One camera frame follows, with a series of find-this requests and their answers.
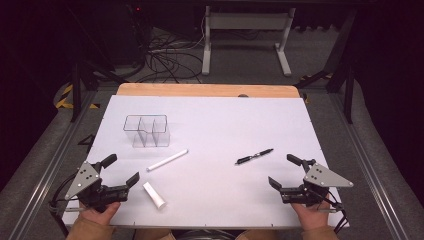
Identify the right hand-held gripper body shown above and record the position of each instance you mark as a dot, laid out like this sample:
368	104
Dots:
321	178

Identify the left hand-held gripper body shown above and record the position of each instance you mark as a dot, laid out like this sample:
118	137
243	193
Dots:
87	181

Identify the white cylindrical tube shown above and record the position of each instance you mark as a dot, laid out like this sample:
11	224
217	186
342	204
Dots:
154	195

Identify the black pen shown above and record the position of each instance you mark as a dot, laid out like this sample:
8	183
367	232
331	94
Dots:
253	156

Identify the white pen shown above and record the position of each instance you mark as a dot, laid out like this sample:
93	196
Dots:
166	160

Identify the clear plastic organizer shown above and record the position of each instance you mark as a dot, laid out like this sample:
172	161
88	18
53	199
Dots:
146	133

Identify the person's left hand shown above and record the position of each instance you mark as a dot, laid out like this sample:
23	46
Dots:
100	216

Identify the person's right hand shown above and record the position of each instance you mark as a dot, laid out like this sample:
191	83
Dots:
311	216

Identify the person's right leg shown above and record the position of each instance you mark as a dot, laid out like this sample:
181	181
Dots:
256	235

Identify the person's leg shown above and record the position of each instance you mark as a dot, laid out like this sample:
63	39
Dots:
256	235
153	235

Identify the person's left leg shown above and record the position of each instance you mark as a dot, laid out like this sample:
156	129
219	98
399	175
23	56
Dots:
153	235

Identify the black metal stand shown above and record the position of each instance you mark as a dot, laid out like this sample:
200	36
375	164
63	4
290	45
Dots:
349	96
76	93

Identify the yellow black hazard tape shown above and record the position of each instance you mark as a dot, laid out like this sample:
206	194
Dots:
65	100

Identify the black triangular bracket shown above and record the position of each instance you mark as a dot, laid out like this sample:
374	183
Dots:
88	141

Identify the metal floor rail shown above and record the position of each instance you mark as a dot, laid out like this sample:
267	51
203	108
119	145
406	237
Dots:
50	170
366	166

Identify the white metal table frame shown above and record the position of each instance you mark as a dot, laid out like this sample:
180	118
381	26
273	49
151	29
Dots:
246	21

